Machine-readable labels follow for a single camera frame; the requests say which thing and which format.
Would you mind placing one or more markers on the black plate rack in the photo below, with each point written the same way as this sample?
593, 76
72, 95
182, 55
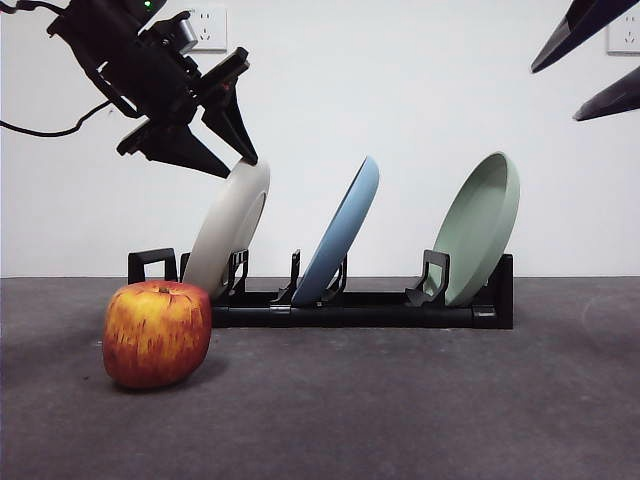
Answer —
350, 316

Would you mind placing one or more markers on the blue round plate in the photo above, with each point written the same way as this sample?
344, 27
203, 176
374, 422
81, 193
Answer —
339, 235

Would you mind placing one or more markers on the pale beige round plate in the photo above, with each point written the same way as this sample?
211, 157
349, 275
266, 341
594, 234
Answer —
225, 225

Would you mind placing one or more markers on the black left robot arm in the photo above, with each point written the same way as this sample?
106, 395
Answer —
95, 25

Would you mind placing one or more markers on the green round plate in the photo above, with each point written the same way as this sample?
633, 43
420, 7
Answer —
474, 230

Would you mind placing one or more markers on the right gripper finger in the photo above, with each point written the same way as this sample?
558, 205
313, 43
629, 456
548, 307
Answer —
612, 100
580, 32

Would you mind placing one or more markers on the white wall socket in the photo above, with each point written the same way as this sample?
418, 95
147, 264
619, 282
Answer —
212, 30
625, 44

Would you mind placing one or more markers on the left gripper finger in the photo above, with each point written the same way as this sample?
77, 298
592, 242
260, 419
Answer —
185, 147
232, 115

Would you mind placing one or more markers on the red yellow apple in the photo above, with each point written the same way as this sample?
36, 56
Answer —
157, 335

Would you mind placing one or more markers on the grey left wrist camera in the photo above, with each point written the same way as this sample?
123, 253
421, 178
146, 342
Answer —
187, 35

